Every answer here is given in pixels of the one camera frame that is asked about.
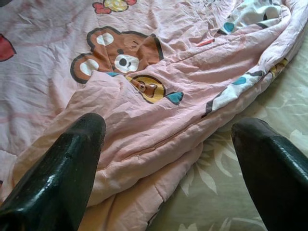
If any pink bear print quilt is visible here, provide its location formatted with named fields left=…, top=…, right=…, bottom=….
left=0, top=0, right=308, bottom=231

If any beige floral bedsheet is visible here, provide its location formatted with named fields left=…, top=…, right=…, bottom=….
left=146, top=28, right=308, bottom=231

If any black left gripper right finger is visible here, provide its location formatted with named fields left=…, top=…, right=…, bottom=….
left=230, top=117, right=308, bottom=231

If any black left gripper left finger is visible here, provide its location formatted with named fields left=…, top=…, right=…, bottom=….
left=0, top=112, right=107, bottom=231

